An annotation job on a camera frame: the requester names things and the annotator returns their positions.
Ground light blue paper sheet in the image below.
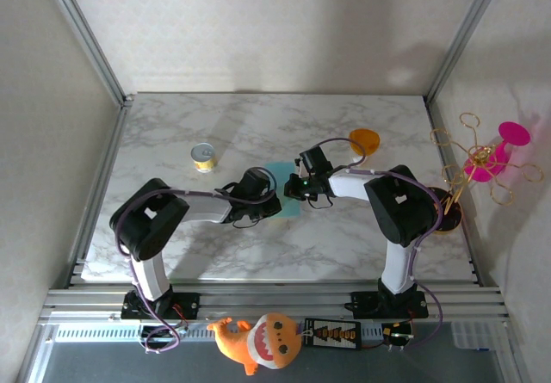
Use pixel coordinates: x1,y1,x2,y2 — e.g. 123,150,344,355
263,161,301,219

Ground white cup with orange lid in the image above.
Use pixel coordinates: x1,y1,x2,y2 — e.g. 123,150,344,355
348,128,381,164

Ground small tin can yellow label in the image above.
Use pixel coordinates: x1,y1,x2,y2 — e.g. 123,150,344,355
190,142,219,174

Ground orange shark plush toy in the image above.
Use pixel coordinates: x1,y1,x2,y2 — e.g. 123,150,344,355
206,312,305,377

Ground black power adapter module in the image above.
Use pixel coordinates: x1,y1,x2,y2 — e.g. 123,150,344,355
381,322,417,352
139,324,186,345

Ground pink plastic wine glass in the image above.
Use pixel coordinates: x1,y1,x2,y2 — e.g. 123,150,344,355
463,120,531,182

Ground clear plastic organizer box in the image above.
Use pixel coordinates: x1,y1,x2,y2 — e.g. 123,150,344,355
449,320,503,352

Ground aluminium rail bed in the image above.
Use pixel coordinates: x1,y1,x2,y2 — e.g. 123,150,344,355
38,286,513,326

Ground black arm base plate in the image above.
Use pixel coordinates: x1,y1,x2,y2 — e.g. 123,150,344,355
121,291,201,320
350,290,430,320

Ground thin red wire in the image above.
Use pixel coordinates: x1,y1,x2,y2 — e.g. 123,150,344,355
171,303,190,329

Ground aluminium side rail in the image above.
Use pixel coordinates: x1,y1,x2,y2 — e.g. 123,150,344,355
424,96,492,287
64,102,130,289

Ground gold wire glass stand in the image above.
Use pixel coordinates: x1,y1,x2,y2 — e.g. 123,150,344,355
424,112,546,234

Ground white slotted cable duct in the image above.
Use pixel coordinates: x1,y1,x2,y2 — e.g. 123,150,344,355
51,323,387,344

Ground aluminium frame post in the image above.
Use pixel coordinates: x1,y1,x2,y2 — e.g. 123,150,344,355
39,0,135,108
424,0,511,104

